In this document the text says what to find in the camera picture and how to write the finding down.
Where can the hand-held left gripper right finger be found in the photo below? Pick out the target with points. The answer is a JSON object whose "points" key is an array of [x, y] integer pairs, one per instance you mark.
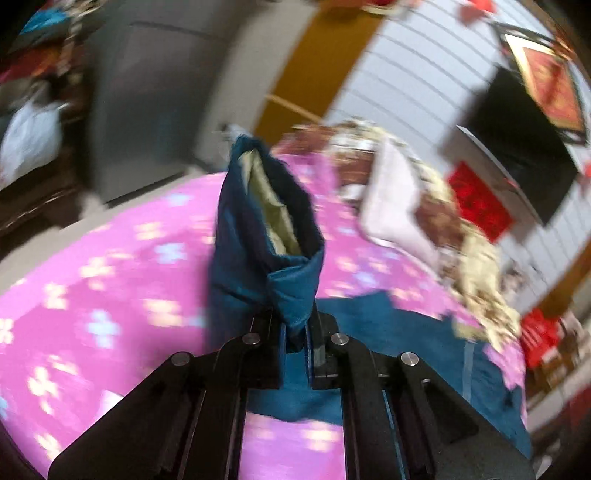
{"points": [[318, 357]]}

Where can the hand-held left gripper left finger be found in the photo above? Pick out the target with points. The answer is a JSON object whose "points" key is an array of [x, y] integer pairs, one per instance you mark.
{"points": [[277, 355]]}

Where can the dark teal padded jacket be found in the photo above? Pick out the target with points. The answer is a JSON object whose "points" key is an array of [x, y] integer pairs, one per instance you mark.
{"points": [[244, 258]]}

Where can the pile of colourful clothes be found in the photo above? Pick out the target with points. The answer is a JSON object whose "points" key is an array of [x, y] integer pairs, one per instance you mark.
{"points": [[41, 41]]}

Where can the pale pink pillow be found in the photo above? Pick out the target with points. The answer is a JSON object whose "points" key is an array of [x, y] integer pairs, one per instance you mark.
{"points": [[392, 203]]}

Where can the pink floral bed sheet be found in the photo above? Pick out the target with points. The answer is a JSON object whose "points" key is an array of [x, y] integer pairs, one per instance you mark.
{"points": [[115, 277]]}

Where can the yellow brown patterned quilt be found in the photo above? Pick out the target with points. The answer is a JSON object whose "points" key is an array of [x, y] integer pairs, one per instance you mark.
{"points": [[480, 277]]}

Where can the red bag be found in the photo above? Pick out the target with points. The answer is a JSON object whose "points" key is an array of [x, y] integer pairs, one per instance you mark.
{"points": [[540, 339]]}

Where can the grey wardrobe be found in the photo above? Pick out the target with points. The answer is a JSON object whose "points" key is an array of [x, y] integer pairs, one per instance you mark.
{"points": [[138, 115]]}

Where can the black flat television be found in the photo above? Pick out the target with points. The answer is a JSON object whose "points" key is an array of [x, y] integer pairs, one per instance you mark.
{"points": [[517, 138]]}

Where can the white plastic bag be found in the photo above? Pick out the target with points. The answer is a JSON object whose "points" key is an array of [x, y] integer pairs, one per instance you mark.
{"points": [[32, 138]]}

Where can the small red paper ornament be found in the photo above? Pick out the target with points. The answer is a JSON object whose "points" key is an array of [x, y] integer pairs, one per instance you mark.
{"points": [[475, 10]]}

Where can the red paper wall poster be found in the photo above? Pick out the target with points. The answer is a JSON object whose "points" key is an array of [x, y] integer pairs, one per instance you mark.
{"points": [[480, 203]]}

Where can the orange wooden wall panel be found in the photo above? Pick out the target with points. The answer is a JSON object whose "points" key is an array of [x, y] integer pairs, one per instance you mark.
{"points": [[314, 74]]}

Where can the red gold diamond wall decoration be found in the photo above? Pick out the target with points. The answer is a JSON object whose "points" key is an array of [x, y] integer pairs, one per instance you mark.
{"points": [[549, 83]]}

